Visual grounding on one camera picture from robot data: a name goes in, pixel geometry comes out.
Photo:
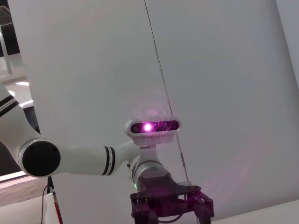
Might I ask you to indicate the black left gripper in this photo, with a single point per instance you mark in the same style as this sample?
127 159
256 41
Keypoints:
161 191

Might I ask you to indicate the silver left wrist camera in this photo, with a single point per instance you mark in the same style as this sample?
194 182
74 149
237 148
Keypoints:
151 137

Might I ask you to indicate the clear acrylic post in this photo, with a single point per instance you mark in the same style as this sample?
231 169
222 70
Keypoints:
6 53

